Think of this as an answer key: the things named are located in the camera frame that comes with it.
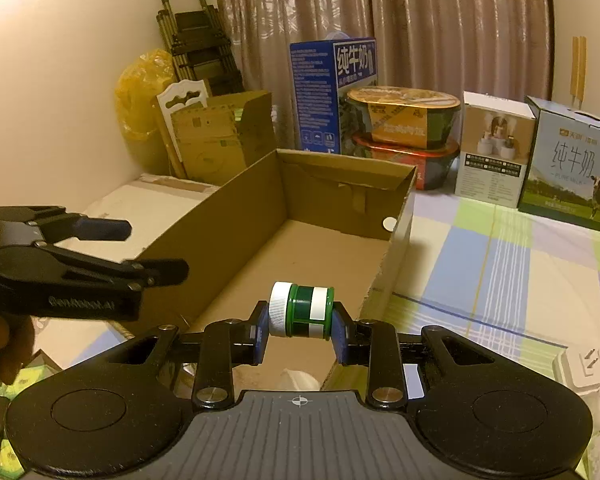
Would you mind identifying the green white tape roll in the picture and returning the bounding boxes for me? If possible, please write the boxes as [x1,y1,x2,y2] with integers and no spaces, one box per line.
[268,282,335,340]

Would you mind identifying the white product box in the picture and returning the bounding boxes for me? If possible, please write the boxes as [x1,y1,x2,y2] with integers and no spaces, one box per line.
[455,91,535,208]

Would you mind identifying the folded cardboard boxes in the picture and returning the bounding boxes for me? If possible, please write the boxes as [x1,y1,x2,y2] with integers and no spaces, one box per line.
[154,90,276,186]

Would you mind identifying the light blue milk box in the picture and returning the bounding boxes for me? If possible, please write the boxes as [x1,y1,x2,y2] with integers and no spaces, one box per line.
[518,96,600,231]

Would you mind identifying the top instant noodle bowl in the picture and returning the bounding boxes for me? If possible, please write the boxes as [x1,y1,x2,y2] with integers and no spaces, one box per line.
[347,86,462,150]

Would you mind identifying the left hand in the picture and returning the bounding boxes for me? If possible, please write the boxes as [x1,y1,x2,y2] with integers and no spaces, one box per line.
[0,313,35,385]

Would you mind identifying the white patterned bed sheet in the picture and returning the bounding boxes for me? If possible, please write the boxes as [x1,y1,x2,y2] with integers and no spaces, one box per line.
[33,174,218,368]

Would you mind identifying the checkered tablecloth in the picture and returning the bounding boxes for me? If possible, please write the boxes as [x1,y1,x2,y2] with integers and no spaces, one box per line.
[364,191,600,376]

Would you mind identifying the yellow plastic bag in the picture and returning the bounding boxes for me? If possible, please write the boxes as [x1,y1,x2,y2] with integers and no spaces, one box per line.
[114,48,176,174]

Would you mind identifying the white carved chair back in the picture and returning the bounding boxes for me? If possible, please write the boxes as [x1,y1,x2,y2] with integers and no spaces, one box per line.
[157,79,210,132]

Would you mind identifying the black folding hand cart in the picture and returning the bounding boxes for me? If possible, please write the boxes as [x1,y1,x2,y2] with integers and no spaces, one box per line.
[156,0,245,96]

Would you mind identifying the bottom red noodle bowl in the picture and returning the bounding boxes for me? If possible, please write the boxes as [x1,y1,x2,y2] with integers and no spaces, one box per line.
[353,133,460,191]

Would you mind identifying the brown cardboard tray box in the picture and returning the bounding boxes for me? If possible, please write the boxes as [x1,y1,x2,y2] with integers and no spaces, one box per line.
[122,147,420,391]

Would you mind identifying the brown curtain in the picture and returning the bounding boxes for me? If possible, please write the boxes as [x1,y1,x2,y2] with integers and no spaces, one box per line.
[219,0,554,136]

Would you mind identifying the blue milk carton box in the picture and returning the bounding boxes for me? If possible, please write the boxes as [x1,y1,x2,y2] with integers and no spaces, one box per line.
[289,37,377,155]

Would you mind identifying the wooden wall strip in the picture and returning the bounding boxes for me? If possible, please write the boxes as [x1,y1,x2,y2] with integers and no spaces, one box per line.
[570,36,588,110]

